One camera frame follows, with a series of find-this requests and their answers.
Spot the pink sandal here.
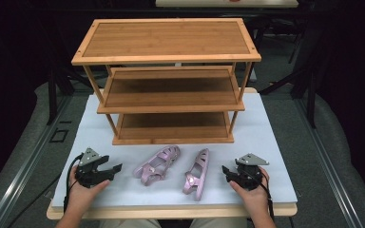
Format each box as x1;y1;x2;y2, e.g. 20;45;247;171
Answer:
132;144;182;187
182;147;210;202

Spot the person's leg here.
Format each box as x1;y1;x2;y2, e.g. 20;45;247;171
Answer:
99;218;163;228
189;217;249;228

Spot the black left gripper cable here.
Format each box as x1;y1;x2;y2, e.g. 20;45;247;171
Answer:
63;153;85;214

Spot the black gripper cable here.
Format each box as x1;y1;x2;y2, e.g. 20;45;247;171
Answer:
259;171;276;222
63;153;85;214

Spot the person's left leg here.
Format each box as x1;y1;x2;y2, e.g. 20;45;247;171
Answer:
99;218;163;228

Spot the person's left hand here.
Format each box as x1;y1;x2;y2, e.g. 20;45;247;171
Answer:
68;165;111;210

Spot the three-tier wooden shelf rack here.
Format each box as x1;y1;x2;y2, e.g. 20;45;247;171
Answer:
70;17;262;146

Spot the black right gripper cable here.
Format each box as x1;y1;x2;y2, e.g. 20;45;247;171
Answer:
259;171;276;222

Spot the metal floor rail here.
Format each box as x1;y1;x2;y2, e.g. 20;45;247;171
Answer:
0;94;74;228
294;97;365;228

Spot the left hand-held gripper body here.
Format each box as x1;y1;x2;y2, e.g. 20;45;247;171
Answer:
74;147;110;189

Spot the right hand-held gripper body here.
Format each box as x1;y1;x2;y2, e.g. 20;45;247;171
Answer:
230;153;271;191

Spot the person's right leg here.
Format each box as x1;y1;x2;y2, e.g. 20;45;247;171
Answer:
189;217;249;228

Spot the wooden table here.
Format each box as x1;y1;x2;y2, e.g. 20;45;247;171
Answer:
46;86;298;221

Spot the white foam mat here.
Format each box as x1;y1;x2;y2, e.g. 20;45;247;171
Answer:
50;92;298;210

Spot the black metal stand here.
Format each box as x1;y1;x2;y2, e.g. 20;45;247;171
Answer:
45;60;59;126

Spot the person's right hand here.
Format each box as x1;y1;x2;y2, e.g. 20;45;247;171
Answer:
228;167;271;219

